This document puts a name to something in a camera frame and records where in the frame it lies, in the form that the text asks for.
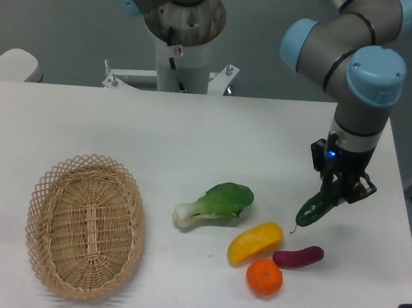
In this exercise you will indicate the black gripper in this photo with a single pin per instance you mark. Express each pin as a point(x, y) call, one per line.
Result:
point(344, 156)

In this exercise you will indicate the green cucumber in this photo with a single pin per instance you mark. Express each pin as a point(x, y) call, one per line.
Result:
point(317, 206)

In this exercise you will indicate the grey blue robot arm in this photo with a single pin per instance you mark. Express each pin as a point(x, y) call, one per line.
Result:
point(347, 58)

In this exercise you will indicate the purple sweet potato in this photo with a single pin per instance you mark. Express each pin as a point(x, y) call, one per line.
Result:
point(299, 258)

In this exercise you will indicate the yellow mango slice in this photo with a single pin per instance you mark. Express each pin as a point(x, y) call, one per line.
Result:
point(255, 241)

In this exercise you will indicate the green bok choy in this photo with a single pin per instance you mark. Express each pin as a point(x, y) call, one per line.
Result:
point(218, 205)

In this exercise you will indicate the orange tangerine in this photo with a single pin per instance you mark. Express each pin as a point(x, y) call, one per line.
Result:
point(264, 277)

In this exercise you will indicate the woven wicker basket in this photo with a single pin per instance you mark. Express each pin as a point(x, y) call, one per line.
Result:
point(85, 227)

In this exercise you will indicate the white chair armrest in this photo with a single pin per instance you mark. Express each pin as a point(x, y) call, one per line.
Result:
point(20, 66)

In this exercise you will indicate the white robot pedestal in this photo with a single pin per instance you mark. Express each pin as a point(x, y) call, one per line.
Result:
point(184, 38)

